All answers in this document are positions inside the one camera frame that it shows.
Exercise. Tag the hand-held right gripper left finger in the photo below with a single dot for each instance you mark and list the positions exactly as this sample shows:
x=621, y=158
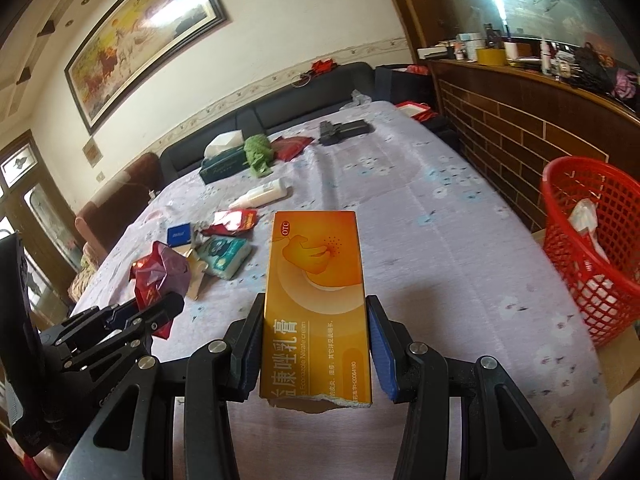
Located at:
x=249, y=355

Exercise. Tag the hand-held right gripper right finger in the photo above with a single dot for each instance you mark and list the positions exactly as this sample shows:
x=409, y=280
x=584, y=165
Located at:
x=387, y=355

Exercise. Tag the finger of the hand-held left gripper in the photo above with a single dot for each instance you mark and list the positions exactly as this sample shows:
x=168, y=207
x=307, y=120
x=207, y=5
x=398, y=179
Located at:
x=165, y=305
x=127, y=345

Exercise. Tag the shiny red bag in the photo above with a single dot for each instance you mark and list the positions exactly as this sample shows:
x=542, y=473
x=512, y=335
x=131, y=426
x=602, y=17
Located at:
x=152, y=275

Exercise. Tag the orange medicine box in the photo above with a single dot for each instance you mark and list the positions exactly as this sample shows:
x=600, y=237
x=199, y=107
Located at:
x=315, y=300

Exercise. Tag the red plastic basket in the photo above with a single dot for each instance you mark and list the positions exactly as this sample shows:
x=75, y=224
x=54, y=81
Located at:
x=565, y=255

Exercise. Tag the beige cardboard piece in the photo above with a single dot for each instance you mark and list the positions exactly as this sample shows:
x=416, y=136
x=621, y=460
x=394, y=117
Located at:
x=197, y=280

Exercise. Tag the blue white carton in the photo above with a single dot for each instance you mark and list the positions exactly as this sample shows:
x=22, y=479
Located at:
x=179, y=235

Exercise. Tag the green white tissue pack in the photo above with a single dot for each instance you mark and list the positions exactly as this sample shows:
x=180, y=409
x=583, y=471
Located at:
x=225, y=256

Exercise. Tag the red foil packet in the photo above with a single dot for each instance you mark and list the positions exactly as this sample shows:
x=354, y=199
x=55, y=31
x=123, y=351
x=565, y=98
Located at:
x=232, y=220

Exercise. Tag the brown armchair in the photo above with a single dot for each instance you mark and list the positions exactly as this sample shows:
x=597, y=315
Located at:
x=120, y=195

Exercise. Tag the wooden glass door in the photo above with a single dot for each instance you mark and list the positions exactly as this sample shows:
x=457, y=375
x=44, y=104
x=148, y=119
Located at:
x=30, y=200

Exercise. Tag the white spray bottle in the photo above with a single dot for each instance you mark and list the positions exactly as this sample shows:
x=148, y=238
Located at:
x=260, y=194

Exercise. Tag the dark green tissue box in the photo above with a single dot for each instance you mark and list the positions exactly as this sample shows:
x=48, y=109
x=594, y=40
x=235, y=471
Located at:
x=222, y=162

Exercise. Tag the green cloth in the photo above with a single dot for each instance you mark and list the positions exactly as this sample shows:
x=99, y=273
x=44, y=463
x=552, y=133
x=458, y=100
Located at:
x=258, y=155

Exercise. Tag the red pouch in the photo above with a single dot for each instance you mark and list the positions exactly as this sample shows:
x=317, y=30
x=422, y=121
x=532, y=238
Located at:
x=290, y=147

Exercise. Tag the black toy pistol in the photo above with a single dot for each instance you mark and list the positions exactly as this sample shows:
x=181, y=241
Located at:
x=342, y=130

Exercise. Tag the black leather sofa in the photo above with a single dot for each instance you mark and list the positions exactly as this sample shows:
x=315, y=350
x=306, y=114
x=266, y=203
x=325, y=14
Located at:
x=280, y=105

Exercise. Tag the wooden brick-pattern counter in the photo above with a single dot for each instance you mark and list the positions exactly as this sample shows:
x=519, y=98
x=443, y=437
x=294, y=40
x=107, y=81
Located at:
x=510, y=125

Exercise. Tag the clear plastic wrap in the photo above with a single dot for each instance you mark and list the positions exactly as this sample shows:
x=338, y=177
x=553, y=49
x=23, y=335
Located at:
x=357, y=96

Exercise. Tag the framed painting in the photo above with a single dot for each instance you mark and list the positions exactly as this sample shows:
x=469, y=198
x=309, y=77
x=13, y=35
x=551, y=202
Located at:
x=145, y=40

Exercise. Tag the dark shopping bag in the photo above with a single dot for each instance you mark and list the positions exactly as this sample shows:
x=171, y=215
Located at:
x=395, y=82

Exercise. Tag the red ornament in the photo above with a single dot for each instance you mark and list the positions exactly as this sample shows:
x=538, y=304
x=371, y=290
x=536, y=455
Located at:
x=322, y=66

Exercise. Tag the flat white box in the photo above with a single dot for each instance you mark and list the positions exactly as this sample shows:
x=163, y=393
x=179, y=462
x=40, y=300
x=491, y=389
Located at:
x=432, y=52

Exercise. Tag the white cup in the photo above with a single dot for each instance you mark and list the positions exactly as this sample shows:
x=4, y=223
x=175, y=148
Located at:
x=511, y=51

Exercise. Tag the slim white bottle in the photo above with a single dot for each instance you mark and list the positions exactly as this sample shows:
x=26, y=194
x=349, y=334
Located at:
x=545, y=57

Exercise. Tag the black handbag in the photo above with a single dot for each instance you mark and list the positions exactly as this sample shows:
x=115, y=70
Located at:
x=595, y=72

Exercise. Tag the pink cloth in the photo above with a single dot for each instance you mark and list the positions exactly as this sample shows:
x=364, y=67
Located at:
x=625, y=85

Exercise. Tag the small wall plaque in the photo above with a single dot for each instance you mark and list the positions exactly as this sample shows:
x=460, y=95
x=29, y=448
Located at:
x=92, y=152

